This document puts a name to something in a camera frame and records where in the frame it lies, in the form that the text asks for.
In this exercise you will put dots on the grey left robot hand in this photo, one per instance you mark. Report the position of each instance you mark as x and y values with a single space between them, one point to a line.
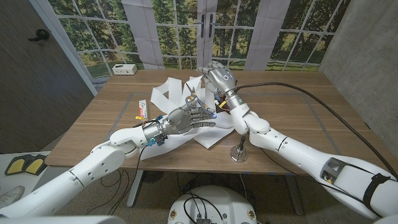
183 121

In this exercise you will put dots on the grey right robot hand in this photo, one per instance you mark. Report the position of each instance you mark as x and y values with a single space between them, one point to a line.
222 79

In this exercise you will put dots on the grey yellow scissors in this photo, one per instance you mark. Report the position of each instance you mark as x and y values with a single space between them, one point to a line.
189 99

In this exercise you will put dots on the white receipt paper strip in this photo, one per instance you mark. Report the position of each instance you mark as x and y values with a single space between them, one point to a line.
211 138

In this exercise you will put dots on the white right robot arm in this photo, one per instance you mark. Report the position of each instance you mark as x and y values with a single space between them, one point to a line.
311 158

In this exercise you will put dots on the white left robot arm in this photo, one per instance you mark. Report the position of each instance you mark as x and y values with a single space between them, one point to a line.
84 171

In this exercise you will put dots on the white red toothpaste tube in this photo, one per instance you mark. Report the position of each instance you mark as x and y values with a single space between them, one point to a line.
142 109

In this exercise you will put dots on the printed forest window backdrop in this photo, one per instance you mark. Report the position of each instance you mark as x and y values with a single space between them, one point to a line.
174 37

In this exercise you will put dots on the white power strip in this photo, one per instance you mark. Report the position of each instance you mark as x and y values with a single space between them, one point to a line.
124 69

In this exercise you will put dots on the white table leg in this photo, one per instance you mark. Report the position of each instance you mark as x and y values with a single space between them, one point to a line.
135 189
294 196

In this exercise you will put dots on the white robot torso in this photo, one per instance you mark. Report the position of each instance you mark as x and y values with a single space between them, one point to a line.
217 202

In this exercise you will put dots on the white sneaker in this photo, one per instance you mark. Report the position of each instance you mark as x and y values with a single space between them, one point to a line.
11 196

